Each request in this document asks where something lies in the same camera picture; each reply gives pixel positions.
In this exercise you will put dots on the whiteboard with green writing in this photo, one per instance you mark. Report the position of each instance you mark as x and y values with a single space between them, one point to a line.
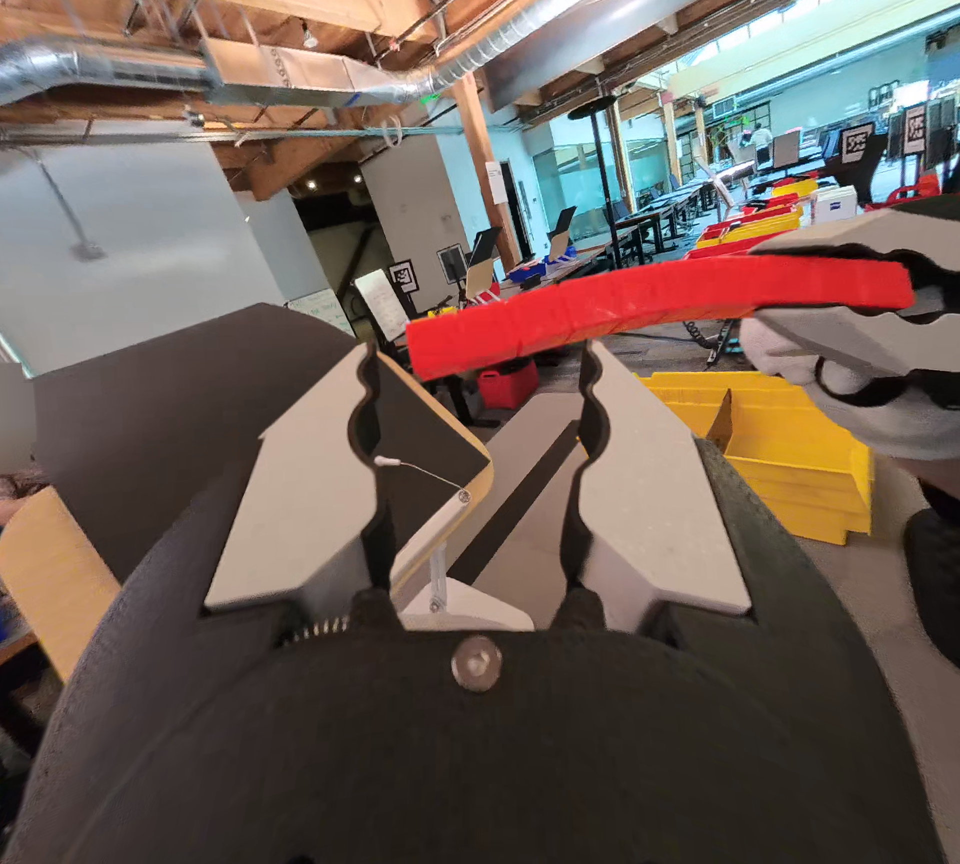
382 305
319 309

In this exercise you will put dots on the black honeycomb pad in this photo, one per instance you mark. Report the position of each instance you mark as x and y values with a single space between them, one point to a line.
937 579

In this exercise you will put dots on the track spotlight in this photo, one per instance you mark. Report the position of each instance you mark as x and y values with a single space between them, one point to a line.
309 39

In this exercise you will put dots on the small yellow plastic bin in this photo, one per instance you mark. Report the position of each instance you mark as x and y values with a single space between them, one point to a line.
442 311

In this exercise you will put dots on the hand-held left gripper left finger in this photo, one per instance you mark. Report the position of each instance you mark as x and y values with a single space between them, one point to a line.
300 504

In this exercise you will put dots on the grey wall conduit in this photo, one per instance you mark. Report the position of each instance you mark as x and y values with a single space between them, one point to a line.
71 219

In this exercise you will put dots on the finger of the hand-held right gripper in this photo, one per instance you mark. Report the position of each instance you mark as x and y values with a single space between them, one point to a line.
885 230
885 343

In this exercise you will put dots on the background book stand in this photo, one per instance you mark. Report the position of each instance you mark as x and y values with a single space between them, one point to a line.
484 256
562 226

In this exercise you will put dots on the red linked cube strip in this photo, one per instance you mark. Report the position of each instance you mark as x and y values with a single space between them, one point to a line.
600 301

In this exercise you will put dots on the marker sign on stand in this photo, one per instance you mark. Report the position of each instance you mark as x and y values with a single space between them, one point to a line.
857 142
916 129

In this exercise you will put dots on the background work table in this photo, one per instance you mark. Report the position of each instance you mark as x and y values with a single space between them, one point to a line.
577 269

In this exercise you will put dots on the person's right hand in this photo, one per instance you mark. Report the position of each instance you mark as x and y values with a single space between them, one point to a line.
900 429

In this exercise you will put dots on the blue plastic bin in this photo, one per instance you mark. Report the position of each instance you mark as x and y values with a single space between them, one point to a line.
525 271

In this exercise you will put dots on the row of red yellow bins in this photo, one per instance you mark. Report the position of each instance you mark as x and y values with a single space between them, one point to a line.
750 234

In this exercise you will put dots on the wooden post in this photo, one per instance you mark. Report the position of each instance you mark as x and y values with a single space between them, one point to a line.
487 129

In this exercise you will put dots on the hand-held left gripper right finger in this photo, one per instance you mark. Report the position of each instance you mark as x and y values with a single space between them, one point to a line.
652 519

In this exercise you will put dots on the black pole stand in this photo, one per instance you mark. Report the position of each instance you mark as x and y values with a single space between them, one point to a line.
604 181

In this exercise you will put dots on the long spiral ceiling duct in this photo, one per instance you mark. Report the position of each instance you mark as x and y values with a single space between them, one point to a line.
525 24

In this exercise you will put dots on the white paper sheet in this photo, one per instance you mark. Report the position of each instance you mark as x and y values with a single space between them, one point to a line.
495 183

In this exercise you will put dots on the white box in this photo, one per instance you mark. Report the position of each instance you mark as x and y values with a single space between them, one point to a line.
834 204

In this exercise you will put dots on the long silver duct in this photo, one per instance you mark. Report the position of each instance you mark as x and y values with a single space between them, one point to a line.
300 73

